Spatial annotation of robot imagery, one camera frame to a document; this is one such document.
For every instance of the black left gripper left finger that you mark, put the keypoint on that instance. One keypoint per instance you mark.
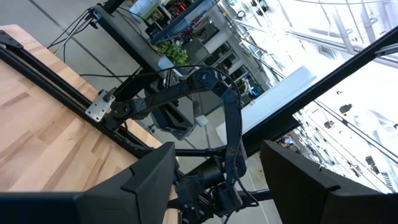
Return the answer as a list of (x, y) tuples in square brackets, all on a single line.
[(140, 193)]

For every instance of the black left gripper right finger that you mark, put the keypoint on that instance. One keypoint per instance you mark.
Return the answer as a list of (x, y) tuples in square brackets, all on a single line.
[(311, 193)]

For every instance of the white table panel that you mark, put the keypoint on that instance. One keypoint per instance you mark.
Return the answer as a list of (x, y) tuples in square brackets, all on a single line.
[(280, 93)]

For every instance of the black overhead rig beam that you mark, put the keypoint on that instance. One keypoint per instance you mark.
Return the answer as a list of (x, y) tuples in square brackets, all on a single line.
[(342, 71)]

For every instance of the white plant pot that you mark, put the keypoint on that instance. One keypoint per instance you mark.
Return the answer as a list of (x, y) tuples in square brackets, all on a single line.
[(164, 63)]

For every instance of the green potted plant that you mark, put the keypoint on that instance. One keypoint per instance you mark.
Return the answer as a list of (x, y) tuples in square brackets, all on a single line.
[(174, 53)]

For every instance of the grey shelving unit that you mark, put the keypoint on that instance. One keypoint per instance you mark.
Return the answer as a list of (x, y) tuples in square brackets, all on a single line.
[(224, 56)]

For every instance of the black rig table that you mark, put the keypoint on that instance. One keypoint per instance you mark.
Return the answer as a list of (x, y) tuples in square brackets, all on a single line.
[(130, 40)]

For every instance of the silver mounting bracket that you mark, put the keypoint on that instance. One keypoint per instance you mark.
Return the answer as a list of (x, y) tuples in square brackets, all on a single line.
[(100, 105)]

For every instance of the black aluminium table frame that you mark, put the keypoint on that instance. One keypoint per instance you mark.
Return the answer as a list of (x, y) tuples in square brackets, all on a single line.
[(62, 93)]

